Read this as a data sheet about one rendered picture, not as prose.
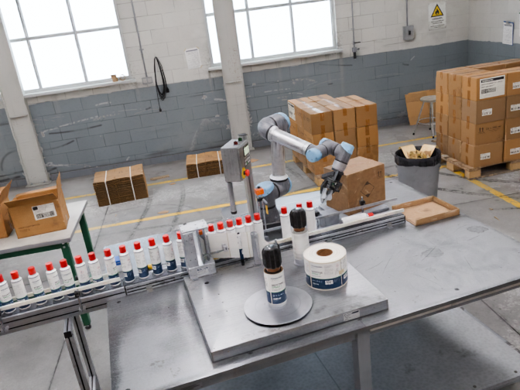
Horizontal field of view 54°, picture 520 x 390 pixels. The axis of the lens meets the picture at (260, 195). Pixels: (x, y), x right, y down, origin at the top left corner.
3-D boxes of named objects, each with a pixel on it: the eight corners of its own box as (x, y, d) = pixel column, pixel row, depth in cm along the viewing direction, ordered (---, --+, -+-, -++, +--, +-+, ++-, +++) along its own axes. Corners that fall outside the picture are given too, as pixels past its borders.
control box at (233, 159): (224, 182, 270) (220, 148, 263) (235, 172, 285) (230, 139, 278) (243, 182, 267) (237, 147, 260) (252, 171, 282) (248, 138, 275)
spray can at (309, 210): (309, 237, 288) (306, 203, 281) (306, 233, 293) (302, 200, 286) (318, 234, 289) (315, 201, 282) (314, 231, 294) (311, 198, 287)
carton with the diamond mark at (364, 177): (348, 216, 316) (346, 175, 306) (326, 205, 336) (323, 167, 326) (385, 203, 328) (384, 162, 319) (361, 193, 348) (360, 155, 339)
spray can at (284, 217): (285, 243, 285) (281, 210, 277) (282, 239, 289) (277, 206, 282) (293, 241, 286) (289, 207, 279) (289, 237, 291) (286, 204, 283)
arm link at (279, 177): (265, 197, 325) (260, 115, 302) (278, 189, 335) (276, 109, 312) (278, 202, 318) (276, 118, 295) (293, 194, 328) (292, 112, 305)
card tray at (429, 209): (415, 226, 295) (415, 220, 294) (391, 211, 319) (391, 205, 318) (459, 214, 303) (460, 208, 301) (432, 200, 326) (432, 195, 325)
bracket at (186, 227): (182, 234, 250) (181, 232, 250) (178, 226, 260) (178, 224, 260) (208, 227, 253) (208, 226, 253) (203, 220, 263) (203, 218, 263)
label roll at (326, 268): (357, 278, 241) (354, 250, 236) (326, 295, 230) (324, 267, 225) (326, 265, 256) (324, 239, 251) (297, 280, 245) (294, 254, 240)
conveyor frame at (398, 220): (126, 295, 262) (124, 287, 260) (124, 285, 272) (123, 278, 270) (405, 222, 302) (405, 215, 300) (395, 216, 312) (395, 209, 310)
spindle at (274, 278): (271, 311, 221) (263, 253, 211) (265, 301, 229) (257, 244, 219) (290, 306, 223) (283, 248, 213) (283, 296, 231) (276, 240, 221)
